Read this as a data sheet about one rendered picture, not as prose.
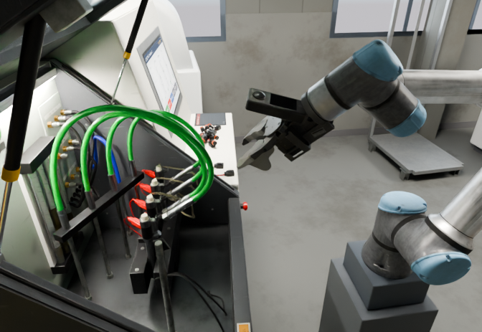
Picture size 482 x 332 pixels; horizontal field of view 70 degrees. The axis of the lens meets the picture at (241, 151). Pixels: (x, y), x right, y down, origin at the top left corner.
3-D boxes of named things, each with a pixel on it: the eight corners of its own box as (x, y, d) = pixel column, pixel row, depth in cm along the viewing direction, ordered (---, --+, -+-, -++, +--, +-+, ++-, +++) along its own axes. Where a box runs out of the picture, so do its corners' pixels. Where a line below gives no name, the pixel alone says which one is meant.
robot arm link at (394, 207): (401, 219, 106) (411, 182, 100) (428, 250, 95) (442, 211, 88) (364, 223, 105) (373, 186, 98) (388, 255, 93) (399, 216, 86)
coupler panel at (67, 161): (77, 202, 105) (50, 107, 91) (65, 202, 105) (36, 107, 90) (90, 178, 117) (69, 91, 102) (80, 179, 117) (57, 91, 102)
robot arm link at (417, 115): (404, 95, 72) (373, 62, 67) (440, 116, 62) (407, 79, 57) (376, 123, 74) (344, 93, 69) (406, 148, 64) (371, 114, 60)
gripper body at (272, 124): (288, 164, 71) (336, 134, 64) (259, 140, 68) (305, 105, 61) (290, 140, 77) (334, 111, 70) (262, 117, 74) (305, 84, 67)
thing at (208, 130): (221, 149, 150) (221, 138, 148) (197, 150, 150) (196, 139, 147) (221, 127, 170) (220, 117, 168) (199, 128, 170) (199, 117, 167)
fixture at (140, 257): (173, 309, 98) (167, 271, 90) (137, 311, 97) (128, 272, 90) (183, 229, 127) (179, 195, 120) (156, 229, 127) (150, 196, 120)
